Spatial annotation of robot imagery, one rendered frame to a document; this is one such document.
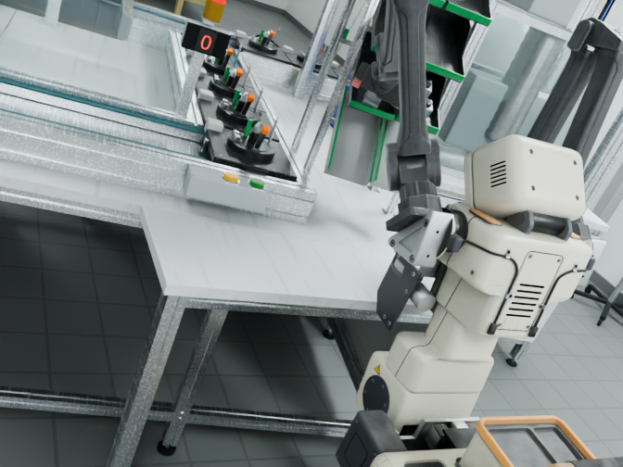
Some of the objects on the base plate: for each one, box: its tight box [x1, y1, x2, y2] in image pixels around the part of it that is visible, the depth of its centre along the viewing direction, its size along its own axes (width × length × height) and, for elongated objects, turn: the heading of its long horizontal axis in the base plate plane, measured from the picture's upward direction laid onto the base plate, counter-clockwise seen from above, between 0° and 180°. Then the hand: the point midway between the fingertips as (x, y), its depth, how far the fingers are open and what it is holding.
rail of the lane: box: [0, 110, 318, 225], centre depth 167 cm, size 6×89×11 cm, turn 69°
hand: (375, 90), depth 180 cm, fingers open, 9 cm apart
